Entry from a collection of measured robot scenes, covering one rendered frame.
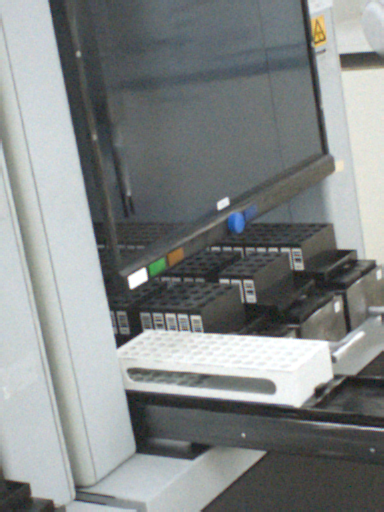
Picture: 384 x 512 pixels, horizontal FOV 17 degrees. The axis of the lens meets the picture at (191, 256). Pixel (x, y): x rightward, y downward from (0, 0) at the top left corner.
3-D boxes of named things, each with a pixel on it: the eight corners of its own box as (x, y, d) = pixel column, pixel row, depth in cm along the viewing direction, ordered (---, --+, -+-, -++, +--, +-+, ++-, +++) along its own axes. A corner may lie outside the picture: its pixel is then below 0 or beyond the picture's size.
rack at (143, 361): (114, 397, 183) (106, 356, 181) (154, 369, 190) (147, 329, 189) (300, 416, 166) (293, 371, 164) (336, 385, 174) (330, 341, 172)
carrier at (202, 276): (237, 284, 217) (231, 250, 215) (247, 285, 216) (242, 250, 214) (199, 309, 208) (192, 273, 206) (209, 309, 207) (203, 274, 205)
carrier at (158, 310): (199, 318, 204) (192, 281, 202) (210, 318, 203) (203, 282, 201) (157, 345, 195) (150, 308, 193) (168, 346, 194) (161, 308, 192)
